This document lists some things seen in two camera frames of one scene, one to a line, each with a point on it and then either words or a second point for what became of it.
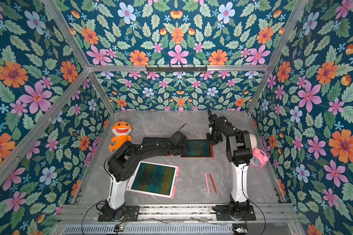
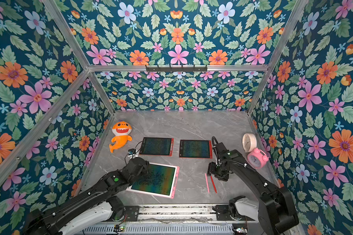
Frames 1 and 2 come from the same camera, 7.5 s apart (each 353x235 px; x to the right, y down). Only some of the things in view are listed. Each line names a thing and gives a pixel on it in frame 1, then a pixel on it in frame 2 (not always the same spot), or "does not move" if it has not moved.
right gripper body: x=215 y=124 → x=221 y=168
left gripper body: x=181 y=150 → x=143 y=171
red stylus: x=213 y=183 does not move
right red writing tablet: x=198 y=148 does not move
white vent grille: x=149 y=229 does not move
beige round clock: x=253 y=141 does not move
